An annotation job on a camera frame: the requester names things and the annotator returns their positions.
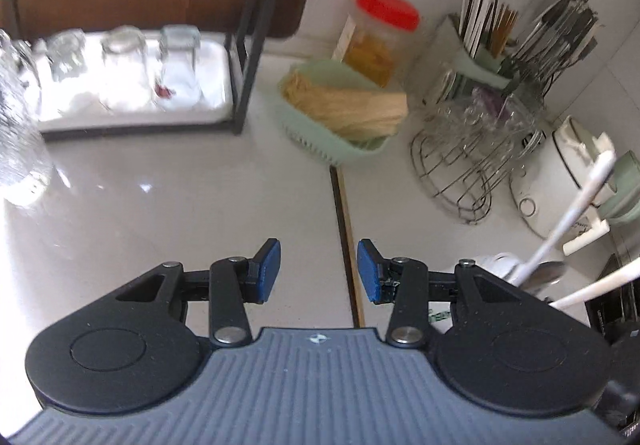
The black induction cooker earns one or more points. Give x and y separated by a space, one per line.
620 325

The black metal dish rack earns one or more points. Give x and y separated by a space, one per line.
252 50

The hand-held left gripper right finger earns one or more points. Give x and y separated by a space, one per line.
370 270

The green chopstick holder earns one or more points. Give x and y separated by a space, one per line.
487 67

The green electric kettle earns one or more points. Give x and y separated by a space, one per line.
625 195

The red-lid plastic jar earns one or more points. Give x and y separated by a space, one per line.
380 45

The tall textured glass mug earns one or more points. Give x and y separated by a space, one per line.
22 135

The white drip tray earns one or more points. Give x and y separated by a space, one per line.
220 90

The green plastic basket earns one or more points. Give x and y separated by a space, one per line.
310 135

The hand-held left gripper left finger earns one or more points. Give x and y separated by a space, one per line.
267 270

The dried noodle bundle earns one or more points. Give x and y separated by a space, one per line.
350 107

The wooden chopstick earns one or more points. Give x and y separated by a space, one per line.
351 245

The white ceramic mug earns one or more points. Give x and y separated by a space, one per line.
487 265

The purple lidded cup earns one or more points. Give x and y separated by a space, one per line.
490 102

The steel spoon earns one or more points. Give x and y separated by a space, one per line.
547 272

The hanging kitchen utensils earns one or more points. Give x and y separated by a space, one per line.
560 30

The small clear glass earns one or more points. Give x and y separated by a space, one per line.
125 70
181 70
67 60

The white electric cooking pot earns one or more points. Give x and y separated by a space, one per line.
545 195

